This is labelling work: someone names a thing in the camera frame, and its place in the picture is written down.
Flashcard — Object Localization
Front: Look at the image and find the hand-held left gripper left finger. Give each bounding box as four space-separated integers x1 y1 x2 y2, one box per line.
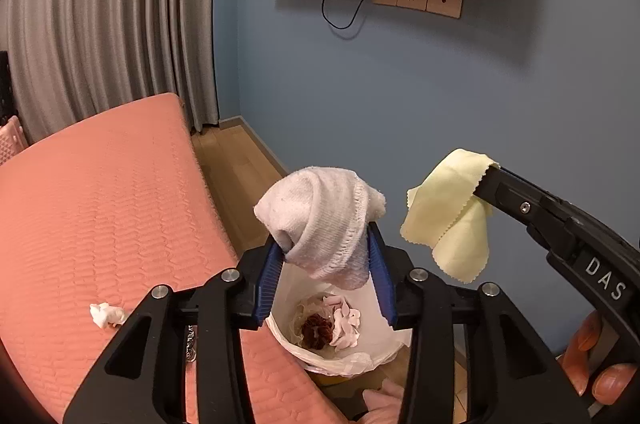
62 236 286 424

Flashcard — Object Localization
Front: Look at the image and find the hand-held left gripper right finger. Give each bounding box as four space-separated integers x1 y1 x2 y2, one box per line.
367 221 593 424

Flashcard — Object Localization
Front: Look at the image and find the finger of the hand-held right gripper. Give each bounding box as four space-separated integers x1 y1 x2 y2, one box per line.
492 164 577 218
473 173 569 251

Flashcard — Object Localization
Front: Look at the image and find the beige tulle scrunchie with pearls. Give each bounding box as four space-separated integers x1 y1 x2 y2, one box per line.
292 299 326 345

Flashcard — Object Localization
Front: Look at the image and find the light pink cloth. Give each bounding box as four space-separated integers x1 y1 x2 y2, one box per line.
322 295 362 351

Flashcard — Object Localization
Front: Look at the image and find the trash bin with white bag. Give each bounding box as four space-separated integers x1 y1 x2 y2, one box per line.
265 264 416 377

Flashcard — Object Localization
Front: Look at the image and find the dark red flower scrunchie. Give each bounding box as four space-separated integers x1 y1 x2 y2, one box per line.
301 314 335 350

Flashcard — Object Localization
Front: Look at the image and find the pale yellow cloth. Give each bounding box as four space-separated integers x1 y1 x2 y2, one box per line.
400 149 501 283

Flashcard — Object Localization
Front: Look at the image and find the white sock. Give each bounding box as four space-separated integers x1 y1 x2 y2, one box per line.
253 167 388 291

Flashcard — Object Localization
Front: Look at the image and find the person's right hand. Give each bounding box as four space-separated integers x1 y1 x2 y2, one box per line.
557 309 640 406

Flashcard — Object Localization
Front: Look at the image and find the person's pink clothing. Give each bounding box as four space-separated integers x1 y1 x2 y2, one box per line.
362 379 407 424

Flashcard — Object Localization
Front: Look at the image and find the white crumpled tissue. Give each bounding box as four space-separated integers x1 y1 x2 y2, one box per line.
90 302 126 329

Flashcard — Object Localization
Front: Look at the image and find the pink quilted bed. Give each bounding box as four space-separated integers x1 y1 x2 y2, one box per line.
0 92 346 424

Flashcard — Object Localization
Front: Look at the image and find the pink suitcase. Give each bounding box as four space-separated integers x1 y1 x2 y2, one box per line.
0 116 26 167

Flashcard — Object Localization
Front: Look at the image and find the grey curtain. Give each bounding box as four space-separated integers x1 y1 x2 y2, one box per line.
0 0 221 145

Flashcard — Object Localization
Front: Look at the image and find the black suitcase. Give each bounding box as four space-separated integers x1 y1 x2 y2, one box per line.
0 51 13 119

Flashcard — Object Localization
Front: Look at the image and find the black power cable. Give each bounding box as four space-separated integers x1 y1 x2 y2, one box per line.
321 0 392 29

